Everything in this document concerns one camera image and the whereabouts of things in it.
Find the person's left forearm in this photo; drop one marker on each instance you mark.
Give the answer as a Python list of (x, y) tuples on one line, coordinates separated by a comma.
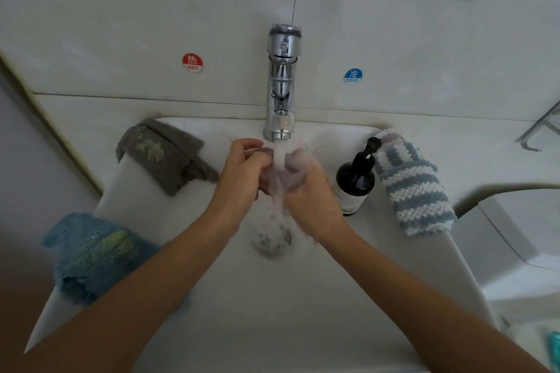
[(114, 307)]

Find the white ceramic sink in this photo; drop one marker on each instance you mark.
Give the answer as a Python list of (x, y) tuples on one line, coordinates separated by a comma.
[(297, 311)]

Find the teal tube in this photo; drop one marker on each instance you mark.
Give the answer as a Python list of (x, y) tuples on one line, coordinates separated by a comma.
[(554, 349)]

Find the person's right hand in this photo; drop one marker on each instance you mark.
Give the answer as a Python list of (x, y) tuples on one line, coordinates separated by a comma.
[(313, 198)]

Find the white toilet tank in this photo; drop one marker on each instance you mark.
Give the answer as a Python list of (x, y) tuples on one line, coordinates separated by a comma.
[(521, 246)]

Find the white toilet lid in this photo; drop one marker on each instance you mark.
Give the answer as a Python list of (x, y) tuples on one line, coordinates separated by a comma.
[(534, 346)]

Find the pink white striped cloth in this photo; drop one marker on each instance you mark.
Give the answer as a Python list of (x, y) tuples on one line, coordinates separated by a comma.
[(388, 134)]

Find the person's left hand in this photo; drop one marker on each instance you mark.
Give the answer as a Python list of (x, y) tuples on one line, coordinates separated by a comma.
[(238, 180)]

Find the metal wall shelf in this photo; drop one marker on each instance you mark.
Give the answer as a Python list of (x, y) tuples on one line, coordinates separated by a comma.
[(541, 128)]

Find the black pump soap bottle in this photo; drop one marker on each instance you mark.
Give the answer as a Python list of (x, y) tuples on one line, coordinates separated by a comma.
[(355, 180)]

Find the red round sticker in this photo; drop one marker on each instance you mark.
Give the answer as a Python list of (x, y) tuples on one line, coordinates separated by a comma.
[(192, 62)]

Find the metal sink drain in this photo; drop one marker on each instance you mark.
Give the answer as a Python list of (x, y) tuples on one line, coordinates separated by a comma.
[(271, 237)]

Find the blue stained cloth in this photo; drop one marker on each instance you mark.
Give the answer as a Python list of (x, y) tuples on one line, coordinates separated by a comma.
[(92, 255)]

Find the person's right forearm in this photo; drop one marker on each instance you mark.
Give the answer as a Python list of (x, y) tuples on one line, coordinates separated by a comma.
[(437, 311)]

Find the chrome faucet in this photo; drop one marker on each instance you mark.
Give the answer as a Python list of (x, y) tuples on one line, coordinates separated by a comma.
[(282, 80)]

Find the brown cloth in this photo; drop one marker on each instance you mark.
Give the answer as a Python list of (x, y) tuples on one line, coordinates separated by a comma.
[(284, 172)]

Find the blue round sticker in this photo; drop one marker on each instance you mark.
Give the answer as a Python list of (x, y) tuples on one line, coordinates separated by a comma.
[(353, 76)]

